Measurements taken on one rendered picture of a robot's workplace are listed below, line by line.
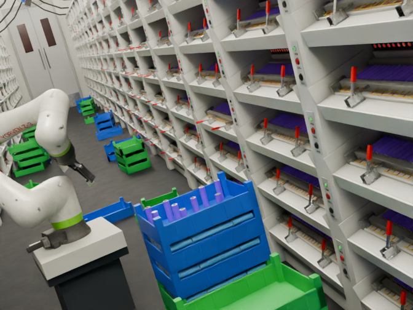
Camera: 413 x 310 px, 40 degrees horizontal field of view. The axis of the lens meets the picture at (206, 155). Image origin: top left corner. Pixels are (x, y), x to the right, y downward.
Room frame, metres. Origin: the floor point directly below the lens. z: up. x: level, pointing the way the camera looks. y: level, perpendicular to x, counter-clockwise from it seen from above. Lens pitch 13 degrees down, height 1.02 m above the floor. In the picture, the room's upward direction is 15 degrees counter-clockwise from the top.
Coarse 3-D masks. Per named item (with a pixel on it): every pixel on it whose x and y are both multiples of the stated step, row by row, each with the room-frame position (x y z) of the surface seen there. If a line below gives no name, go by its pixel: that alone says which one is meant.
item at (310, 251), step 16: (272, 224) 2.13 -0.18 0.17; (288, 224) 1.97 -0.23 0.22; (304, 224) 1.99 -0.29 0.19; (288, 240) 1.95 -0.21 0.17; (304, 240) 1.90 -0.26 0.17; (320, 240) 1.81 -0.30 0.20; (304, 256) 1.81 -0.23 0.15; (320, 256) 1.76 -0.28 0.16; (320, 272) 1.71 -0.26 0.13; (336, 272) 1.63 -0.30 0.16
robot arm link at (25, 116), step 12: (48, 96) 2.06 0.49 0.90; (60, 96) 2.06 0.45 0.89; (24, 108) 2.12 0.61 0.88; (36, 108) 2.08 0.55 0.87; (48, 108) 2.03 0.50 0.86; (60, 108) 2.04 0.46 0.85; (0, 120) 2.18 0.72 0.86; (12, 120) 2.14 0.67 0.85; (24, 120) 2.12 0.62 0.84; (36, 120) 2.10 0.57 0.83; (0, 132) 2.18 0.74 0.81; (12, 132) 2.17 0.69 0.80
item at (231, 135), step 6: (210, 102) 2.83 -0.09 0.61; (216, 102) 2.84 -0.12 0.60; (222, 102) 2.84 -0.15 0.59; (204, 108) 2.82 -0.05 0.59; (210, 108) 2.81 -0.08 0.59; (198, 114) 2.81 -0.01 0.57; (204, 114) 2.82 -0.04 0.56; (198, 120) 2.81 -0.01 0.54; (204, 120) 2.77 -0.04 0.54; (204, 126) 2.75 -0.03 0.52; (210, 126) 2.61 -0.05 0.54; (216, 126) 2.54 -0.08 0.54; (234, 126) 2.22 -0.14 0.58; (216, 132) 2.56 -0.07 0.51; (222, 132) 2.43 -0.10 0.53; (228, 132) 2.35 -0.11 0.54; (234, 132) 2.30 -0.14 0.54; (228, 138) 2.40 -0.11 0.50; (234, 138) 2.29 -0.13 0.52
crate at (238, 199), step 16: (224, 176) 1.68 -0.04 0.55; (192, 192) 1.65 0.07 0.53; (208, 192) 1.67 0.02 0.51; (224, 192) 1.67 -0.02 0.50; (240, 192) 1.59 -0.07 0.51; (160, 208) 1.61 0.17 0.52; (192, 208) 1.65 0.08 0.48; (208, 208) 1.46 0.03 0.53; (224, 208) 1.47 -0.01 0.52; (240, 208) 1.49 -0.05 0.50; (144, 224) 1.52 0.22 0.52; (160, 224) 1.41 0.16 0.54; (176, 224) 1.42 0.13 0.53; (192, 224) 1.44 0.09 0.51; (208, 224) 1.45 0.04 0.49; (160, 240) 1.40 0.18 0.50; (176, 240) 1.42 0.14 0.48
